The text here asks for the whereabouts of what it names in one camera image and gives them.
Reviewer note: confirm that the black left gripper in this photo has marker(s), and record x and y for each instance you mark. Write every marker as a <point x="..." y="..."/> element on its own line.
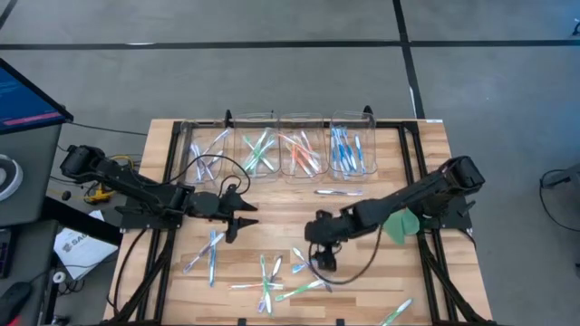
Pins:
<point x="229" y="206"/>

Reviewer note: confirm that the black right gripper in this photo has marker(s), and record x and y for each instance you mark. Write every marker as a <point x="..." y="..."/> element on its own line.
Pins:
<point x="324" y="228"/>

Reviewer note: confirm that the purple and white toothbrush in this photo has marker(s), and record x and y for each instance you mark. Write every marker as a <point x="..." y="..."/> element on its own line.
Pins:
<point x="213" y="145"/>
<point x="197" y="160"/>
<point x="299" y="254"/>
<point x="209" y="165"/>
<point x="204" y="252"/>
<point x="340" y="192"/>
<point x="261" y="305"/>

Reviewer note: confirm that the orange and white toothbrush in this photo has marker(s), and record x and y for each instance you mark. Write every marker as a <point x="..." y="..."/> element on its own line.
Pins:
<point x="302" y="154"/>
<point x="309" y="154"/>
<point x="254" y="285"/>
<point x="293" y="158"/>
<point x="299" y="163"/>
<point x="294" y="141"/>

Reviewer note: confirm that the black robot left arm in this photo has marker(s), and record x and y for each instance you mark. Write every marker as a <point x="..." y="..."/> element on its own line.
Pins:
<point x="136" y="185"/>

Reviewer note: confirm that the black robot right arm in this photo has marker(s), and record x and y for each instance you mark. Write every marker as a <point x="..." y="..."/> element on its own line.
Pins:
<point x="408" y="199"/>

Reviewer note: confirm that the clear plastic bin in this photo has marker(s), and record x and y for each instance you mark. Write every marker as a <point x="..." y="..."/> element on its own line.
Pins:
<point x="240" y="149"/>
<point x="321" y="136"/>
<point x="370" y="131"/>
<point x="204" y="136"/>

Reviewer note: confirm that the green flat sheet piece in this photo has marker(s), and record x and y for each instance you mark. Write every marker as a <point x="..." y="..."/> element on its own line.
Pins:
<point x="399" y="228"/>

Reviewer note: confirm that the yellow tool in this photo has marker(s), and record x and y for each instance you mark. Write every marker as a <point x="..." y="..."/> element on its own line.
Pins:
<point x="99" y="195"/>

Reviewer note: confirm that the white label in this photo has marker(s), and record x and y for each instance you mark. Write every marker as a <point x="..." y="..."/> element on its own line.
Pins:
<point x="434" y="121"/>

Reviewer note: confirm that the white printed booklet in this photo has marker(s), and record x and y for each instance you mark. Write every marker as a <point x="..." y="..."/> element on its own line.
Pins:
<point x="86" y="249"/>

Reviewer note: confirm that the small white tape roll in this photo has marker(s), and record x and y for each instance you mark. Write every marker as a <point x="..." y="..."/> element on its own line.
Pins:
<point x="59" y="277"/>

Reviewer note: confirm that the grey cabinet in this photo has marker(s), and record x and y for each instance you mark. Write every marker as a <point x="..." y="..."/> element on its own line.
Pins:
<point x="36" y="181"/>

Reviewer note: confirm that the black desk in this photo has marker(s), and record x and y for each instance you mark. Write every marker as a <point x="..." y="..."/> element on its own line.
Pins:
<point x="31" y="253"/>

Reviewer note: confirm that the black keyboard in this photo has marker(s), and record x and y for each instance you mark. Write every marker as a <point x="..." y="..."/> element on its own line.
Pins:
<point x="3" y="253"/>

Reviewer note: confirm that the grey stand leg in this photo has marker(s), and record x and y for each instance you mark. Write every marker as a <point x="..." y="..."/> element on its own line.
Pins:
<point x="566" y="174"/>

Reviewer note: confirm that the black computer mouse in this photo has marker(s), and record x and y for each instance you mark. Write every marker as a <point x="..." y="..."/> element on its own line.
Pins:
<point x="13" y="301"/>

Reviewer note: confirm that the monitor with blue screen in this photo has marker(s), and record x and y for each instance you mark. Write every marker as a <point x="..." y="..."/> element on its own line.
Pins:
<point x="22" y="99"/>

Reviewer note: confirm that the black frame post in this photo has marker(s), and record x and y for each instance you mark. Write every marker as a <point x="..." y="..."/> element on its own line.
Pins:
<point x="368" y="110"/>
<point x="228" y="114"/>

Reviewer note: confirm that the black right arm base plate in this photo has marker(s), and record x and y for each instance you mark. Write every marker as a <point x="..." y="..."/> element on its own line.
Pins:
<point x="455" y="222"/>

